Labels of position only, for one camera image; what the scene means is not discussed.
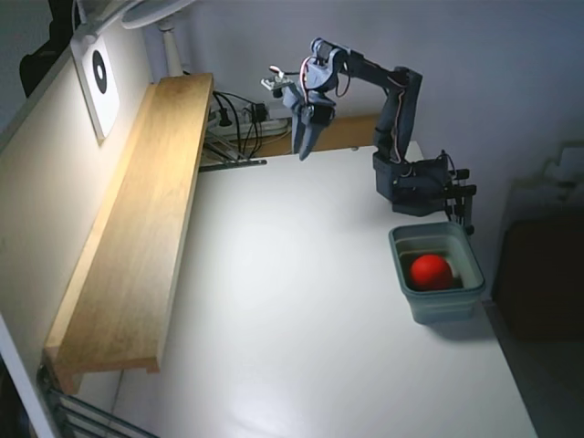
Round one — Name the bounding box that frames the grey plastic container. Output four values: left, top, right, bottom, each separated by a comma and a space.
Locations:
388, 222, 487, 326

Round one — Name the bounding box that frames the black metal shelf bracket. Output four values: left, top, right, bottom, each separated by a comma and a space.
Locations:
198, 136, 268, 172

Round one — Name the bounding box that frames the wooden back board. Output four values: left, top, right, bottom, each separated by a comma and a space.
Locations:
257, 113, 382, 159

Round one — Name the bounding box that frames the black power cable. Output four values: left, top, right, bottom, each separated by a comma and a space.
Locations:
213, 90, 264, 159

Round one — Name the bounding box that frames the long wooden shelf plank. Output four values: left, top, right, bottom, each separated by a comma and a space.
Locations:
44, 72, 214, 396

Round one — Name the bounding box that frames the red ball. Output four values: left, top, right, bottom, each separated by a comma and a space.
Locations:
409, 254, 454, 292

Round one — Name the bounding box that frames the dark box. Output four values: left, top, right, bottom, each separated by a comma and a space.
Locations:
495, 218, 584, 341

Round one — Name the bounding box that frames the metal wire frame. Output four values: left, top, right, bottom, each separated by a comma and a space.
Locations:
36, 364, 159, 438

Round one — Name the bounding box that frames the black table clamp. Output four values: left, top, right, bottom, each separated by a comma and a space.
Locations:
449, 168, 471, 220
446, 184, 478, 236

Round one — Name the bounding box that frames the white desk lamp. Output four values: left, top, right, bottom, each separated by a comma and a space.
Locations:
72, 0, 195, 77

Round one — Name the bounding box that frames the black bag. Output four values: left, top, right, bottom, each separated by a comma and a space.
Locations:
18, 0, 78, 98

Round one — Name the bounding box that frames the white wall fixture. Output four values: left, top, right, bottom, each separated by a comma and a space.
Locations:
515, 141, 584, 202

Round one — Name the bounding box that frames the small wrist camera board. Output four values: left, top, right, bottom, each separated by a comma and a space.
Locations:
260, 66, 294, 99

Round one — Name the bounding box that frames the blue-grey gripper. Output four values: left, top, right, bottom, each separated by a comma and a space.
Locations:
282, 84, 339, 162

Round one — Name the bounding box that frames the white panel with black ring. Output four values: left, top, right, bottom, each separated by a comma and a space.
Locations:
70, 34, 122, 145

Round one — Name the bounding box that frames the white power strip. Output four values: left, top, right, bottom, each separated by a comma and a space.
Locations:
207, 102, 296, 138

